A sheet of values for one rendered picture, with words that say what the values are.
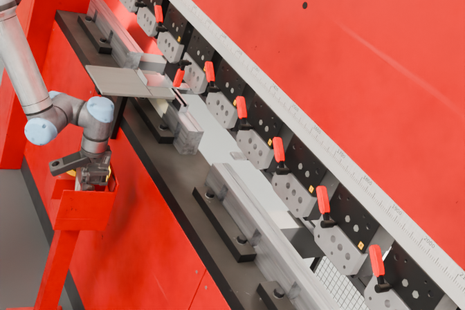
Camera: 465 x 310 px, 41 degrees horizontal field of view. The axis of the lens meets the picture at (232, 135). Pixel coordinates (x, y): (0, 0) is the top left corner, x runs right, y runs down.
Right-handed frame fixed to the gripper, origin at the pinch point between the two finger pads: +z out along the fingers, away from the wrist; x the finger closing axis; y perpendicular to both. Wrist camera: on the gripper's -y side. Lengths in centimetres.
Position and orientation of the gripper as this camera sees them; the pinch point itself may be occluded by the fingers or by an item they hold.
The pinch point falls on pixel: (76, 201)
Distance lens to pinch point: 197.5
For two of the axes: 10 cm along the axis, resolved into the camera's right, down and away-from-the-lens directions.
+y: 8.9, 0.1, 4.5
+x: -3.7, -5.5, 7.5
